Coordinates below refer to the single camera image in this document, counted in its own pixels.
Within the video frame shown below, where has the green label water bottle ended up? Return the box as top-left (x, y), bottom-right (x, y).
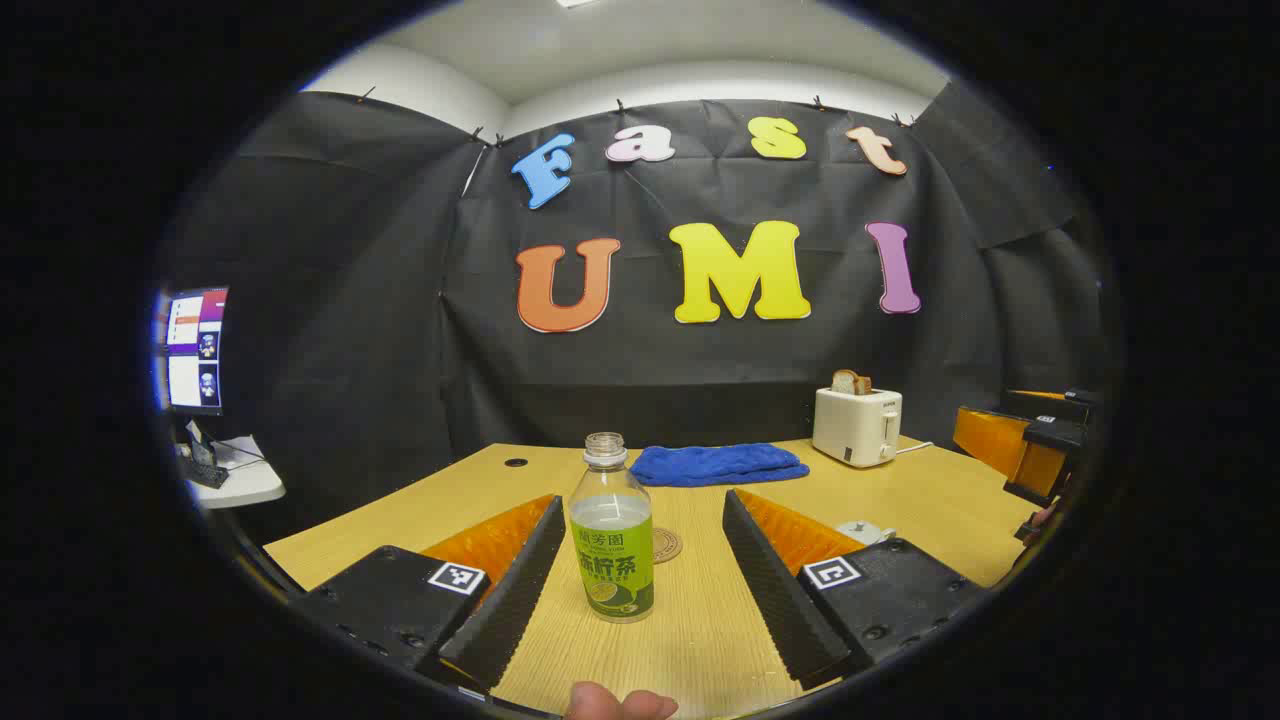
top-left (568, 432), bottom-right (656, 624)

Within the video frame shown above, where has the blue folded towel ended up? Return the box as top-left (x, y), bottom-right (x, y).
top-left (629, 443), bottom-right (811, 489)

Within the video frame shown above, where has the white toaster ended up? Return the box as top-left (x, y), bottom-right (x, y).
top-left (812, 386), bottom-right (903, 468)

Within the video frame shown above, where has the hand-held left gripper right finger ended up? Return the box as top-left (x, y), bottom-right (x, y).
top-left (722, 488), bottom-right (987, 691)

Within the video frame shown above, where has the computer monitor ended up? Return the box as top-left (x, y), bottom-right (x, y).
top-left (158, 287), bottom-right (230, 417)

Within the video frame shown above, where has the white side table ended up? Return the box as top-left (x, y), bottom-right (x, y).
top-left (180, 435), bottom-right (288, 511)

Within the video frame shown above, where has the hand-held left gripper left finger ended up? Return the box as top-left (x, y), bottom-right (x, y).
top-left (290, 493), bottom-right (567, 696)

